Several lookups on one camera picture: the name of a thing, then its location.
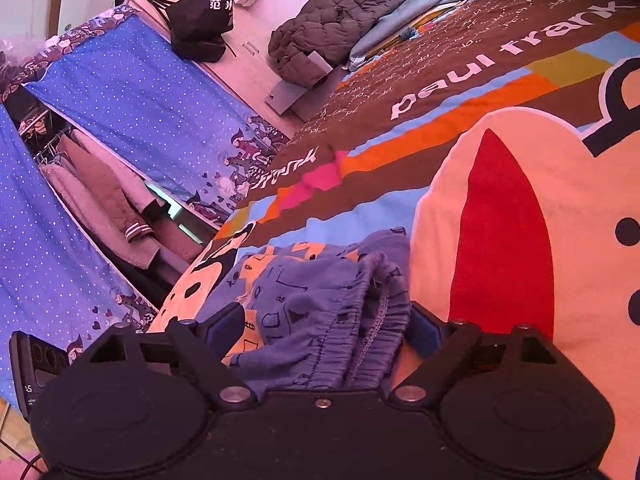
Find purple cartoon print pants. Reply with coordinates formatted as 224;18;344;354
198;228;411;396

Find blue dotted curtain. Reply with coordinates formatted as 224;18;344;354
1;4;290;224
0;113;155;404

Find hanging clothes in wardrobe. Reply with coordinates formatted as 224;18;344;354
18;110;200;292

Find colourful cartoon bed cover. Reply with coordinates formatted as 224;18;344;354
154;0;639;479

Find grey bedside box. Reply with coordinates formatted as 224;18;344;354
265;51;332;116

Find black hanging bag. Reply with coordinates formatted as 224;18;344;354
146;0;234;63

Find light blue pillow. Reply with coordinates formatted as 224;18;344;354
347;0;464;72

